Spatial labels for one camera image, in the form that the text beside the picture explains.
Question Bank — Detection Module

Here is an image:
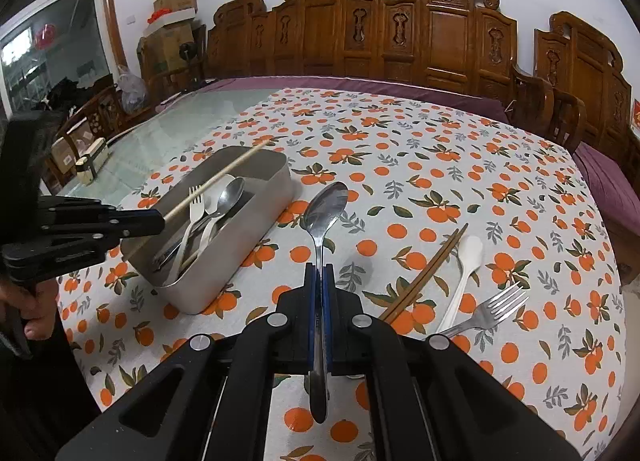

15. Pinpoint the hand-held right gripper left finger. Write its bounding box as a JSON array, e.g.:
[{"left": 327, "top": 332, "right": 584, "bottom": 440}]
[{"left": 55, "top": 263, "right": 319, "bottom": 461}]

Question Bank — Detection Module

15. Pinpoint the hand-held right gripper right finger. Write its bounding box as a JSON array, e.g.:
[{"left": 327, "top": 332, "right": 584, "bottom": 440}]
[{"left": 323, "top": 263, "right": 583, "bottom": 461}]

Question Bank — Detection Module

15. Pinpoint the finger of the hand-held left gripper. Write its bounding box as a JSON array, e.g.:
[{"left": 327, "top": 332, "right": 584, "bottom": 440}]
[
  {"left": 30, "top": 235, "right": 123, "bottom": 276},
  {"left": 39, "top": 195, "right": 166, "bottom": 243}
]

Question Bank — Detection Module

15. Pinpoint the white plastic fork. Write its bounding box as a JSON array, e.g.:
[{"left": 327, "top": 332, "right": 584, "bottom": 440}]
[{"left": 167, "top": 185, "right": 205, "bottom": 284}]

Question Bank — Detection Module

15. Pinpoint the white plastic spoon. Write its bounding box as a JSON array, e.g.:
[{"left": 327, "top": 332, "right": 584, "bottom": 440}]
[
  {"left": 187, "top": 184, "right": 232, "bottom": 272},
  {"left": 436, "top": 235, "right": 484, "bottom": 335}
]

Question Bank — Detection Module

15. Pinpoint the metal rectangular tray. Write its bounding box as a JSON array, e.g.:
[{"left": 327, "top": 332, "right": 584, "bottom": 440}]
[{"left": 121, "top": 145, "right": 293, "bottom": 316}]

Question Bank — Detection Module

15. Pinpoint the small metal spoon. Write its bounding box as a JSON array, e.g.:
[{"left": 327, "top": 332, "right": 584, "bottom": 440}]
[{"left": 152, "top": 177, "right": 247, "bottom": 272}]

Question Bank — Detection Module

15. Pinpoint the dark brown chopstick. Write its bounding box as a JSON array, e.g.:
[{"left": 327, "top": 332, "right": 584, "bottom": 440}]
[
  {"left": 378, "top": 224, "right": 469, "bottom": 318},
  {"left": 386, "top": 228, "right": 471, "bottom": 325}
]

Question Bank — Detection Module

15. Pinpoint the light wooden chopstick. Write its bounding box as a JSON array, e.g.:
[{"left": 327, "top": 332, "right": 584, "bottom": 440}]
[{"left": 122, "top": 138, "right": 274, "bottom": 262}]

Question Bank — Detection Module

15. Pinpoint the large metal spoon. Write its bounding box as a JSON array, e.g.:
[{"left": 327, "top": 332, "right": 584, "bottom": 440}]
[{"left": 299, "top": 181, "right": 349, "bottom": 425}]

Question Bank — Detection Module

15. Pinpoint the metal fork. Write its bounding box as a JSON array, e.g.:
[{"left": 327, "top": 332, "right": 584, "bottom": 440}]
[{"left": 425, "top": 282, "right": 531, "bottom": 343}]

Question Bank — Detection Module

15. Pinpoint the person's left hand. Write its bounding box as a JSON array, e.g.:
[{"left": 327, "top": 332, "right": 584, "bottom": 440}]
[{"left": 0, "top": 276, "right": 59, "bottom": 342}]

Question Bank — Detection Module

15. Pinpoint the cardboard box with label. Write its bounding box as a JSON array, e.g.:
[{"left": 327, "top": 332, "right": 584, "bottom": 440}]
[{"left": 50, "top": 121, "right": 96, "bottom": 167}]

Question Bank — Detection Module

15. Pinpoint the beige box with black band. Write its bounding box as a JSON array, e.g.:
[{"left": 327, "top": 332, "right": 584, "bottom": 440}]
[{"left": 76, "top": 137, "right": 108, "bottom": 185}]

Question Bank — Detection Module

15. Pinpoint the black cloth pile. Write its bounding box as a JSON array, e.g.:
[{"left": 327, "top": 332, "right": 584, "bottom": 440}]
[{"left": 45, "top": 76, "right": 83, "bottom": 107}]

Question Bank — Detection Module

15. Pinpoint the wooden side chair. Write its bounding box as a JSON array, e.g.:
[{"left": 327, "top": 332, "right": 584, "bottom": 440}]
[{"left": 52, "top": 86, "right": 156, "bottom": 182}]

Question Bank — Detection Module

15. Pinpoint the grey plastic bag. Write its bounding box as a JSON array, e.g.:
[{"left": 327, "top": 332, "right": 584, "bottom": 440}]
[{"left": 117, "top": 65, "right": 146, "bottom": 112}]

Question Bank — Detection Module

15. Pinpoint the person's dark clothing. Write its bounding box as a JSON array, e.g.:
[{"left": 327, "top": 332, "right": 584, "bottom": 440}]
[{"left": 0, "top": 311, "right": 103, "bottom": 461}]

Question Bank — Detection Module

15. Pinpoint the orange print tablecloth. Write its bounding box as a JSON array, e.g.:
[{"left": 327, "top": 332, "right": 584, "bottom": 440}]
[{"left": 55, "top": 86, "right": 628, "bottom": 461}]

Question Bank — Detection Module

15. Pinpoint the large cardboard box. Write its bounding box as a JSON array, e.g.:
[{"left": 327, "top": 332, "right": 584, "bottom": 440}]
[{"left": 142, "top": 24, "right": 196, "bottom": 77}]

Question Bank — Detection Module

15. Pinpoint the small black fan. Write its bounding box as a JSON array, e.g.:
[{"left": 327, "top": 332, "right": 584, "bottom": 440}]
[{"left": 180, "top": 42, "right": 199, "bottom": 87}]

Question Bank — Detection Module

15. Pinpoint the white flat box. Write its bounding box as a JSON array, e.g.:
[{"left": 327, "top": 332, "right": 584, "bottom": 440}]
[{"left": 145, "top": 8, "right": 196, "bottom": 34}]

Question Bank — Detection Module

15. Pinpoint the purple sofa cushion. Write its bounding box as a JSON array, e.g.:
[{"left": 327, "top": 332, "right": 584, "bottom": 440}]
[{"left": 155, "top": 75, "right": 511, "bottom": 124}]

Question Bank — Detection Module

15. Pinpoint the carved wooden sofa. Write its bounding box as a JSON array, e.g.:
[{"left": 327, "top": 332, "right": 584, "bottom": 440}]
[{"left": 205, "top": 0, "right": 556, "bottom": 142}]

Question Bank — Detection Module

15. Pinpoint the purple armchair cushion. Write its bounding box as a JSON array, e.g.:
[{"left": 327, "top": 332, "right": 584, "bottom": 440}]
[{"left": 572, "top": 141, "right": 640, "bottom": 242}]

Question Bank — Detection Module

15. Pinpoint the carved wooden armchair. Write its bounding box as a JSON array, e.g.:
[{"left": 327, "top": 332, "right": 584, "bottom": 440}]
[{"left": 532, "top": 11, "right": 640, "bottom": 287}]

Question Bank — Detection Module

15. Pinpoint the wooden door frame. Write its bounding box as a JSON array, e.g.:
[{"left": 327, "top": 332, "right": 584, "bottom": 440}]
[{"left": 0, "top": 0, "right": 128, "bottom": 117}]

